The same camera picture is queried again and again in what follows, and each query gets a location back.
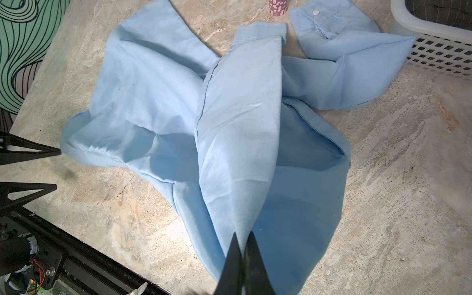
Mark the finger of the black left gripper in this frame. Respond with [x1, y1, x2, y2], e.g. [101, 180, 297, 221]
[1, 131, 61, 165]
[0, 181, 58, 216]

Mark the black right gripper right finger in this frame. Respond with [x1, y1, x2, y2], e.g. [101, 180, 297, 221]
[243, 232, 275, 295]

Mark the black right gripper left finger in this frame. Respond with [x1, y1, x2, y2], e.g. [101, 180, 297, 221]
[214, 233, 244, 295]

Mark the light blue long sleeve shirt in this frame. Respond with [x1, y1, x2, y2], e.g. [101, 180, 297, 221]
[60, 1, 415, 295]

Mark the small pink patterned cup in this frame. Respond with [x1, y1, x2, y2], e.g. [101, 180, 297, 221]
[269, 0, 288, 17]

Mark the white plastic laundry basket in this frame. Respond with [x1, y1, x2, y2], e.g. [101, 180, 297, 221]
[390, 1, 472, 82]

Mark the dark grey folded shirt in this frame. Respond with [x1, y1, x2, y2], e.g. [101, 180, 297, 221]
[405, 0, 472, 31]

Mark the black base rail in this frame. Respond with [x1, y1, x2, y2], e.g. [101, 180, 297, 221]
[1, 208, 168, 295]

